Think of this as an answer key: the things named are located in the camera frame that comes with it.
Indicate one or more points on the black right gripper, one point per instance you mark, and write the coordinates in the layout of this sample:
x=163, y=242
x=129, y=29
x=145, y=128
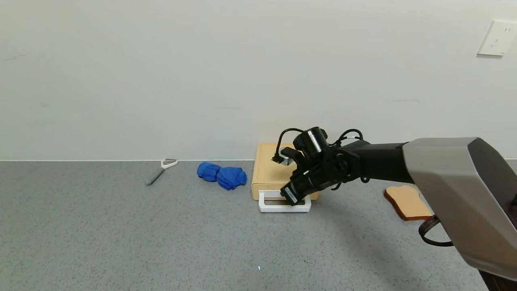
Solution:
x=291, y=195

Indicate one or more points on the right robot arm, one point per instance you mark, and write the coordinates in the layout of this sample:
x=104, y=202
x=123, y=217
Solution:
x=444, y=169

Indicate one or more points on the blue crumpled cloth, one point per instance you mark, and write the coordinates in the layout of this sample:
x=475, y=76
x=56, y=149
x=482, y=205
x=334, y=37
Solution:
x=226, y=176

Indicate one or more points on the brown toast slice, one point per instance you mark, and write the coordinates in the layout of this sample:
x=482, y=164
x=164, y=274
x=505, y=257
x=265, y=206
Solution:
x=408, y=206

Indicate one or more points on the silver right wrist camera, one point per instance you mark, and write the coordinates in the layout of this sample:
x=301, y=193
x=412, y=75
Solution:
x=287, y=158

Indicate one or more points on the white wall socket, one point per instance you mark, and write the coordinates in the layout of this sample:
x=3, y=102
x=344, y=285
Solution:
x=497, y=38

